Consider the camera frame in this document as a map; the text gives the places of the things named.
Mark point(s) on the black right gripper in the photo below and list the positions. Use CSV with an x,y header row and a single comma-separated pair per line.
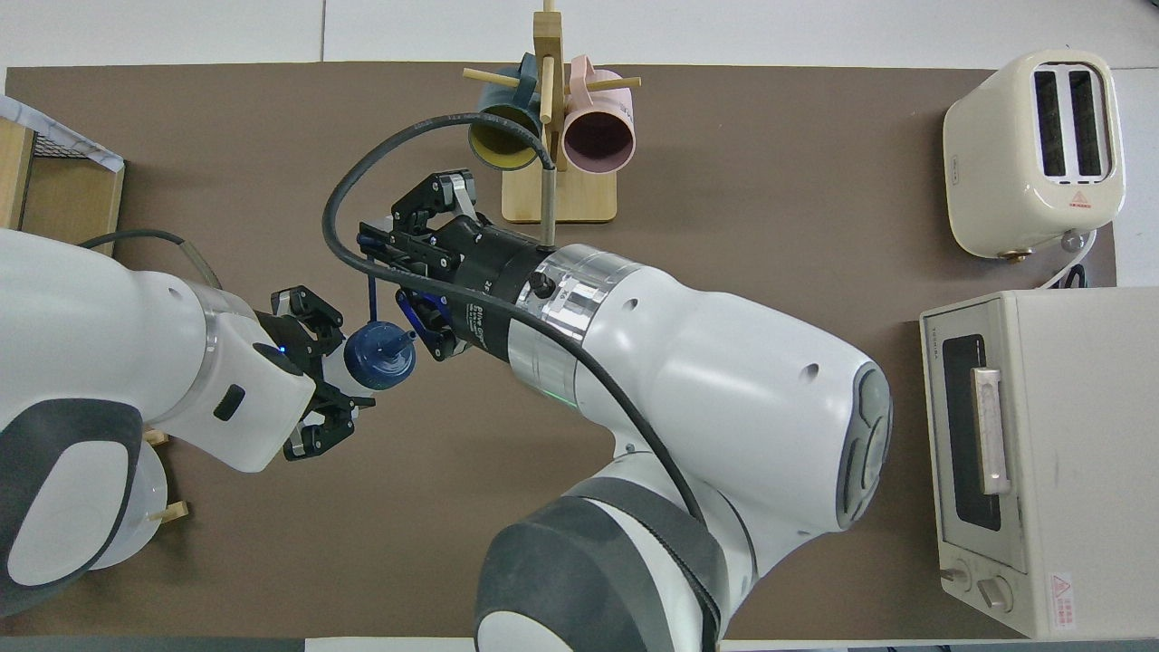
x,y
480,272

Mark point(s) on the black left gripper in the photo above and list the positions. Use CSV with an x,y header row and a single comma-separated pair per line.
x,y
303,349

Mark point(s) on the blue-capped translucent squeeze bottle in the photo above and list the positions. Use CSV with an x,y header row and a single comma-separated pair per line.
x,y
380,358

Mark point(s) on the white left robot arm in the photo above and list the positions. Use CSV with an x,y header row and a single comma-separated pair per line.
x,y
90,362

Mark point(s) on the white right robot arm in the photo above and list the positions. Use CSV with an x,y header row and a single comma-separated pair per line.
x,y
724,407

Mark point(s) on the wooden plate rack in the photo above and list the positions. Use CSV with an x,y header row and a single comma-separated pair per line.
x,y
172,512

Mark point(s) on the pale grey plate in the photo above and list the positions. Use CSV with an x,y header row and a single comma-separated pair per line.
x,y
145,534

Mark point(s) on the dark teal mug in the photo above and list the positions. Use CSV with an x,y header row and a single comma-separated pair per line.
x,y
503,149

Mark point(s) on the wooden mug tree stand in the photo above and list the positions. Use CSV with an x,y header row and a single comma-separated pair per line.
x,y
579,199

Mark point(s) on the pink mug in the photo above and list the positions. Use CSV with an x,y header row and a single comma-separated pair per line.
x,y
598,138

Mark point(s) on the wooden shelf unit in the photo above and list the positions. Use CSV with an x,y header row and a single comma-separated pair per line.
x,y
77,195

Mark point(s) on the brown table mat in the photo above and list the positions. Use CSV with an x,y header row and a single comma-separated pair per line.
x,y
815,181

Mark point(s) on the cream two-slot toaster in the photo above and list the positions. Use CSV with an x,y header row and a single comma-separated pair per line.
x,y
991,172

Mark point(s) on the white toaster oven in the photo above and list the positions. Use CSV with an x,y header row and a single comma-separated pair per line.
x,y
1077,471

